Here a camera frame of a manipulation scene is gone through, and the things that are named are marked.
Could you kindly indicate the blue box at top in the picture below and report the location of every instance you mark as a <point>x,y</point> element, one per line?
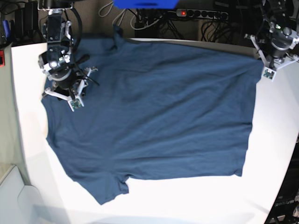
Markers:
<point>147,4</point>

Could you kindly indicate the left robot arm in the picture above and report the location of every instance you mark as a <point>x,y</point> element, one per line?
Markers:
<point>274,32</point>

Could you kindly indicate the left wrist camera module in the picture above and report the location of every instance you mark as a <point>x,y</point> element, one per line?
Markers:
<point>268,73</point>

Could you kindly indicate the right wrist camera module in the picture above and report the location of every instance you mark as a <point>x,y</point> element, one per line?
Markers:
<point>75,103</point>

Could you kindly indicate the red object at left edge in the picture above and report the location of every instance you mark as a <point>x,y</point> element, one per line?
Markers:
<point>2,58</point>

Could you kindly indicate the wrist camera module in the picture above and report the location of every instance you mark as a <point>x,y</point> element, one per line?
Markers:
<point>75,103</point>
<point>268,73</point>

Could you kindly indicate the black power strip red switch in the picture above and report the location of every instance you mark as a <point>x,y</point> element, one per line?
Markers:
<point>202,14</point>

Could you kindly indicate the grey bin at left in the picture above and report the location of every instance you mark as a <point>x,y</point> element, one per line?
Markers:
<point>18,202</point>

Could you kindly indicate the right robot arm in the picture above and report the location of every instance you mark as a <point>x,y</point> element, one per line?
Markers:
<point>63,32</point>

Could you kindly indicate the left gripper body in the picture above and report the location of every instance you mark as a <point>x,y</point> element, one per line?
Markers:
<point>274,50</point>

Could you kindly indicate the dark blue t-shirt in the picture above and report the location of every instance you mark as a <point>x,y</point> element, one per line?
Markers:
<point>157,111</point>

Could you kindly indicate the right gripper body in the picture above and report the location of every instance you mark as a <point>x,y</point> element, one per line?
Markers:
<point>71,85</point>

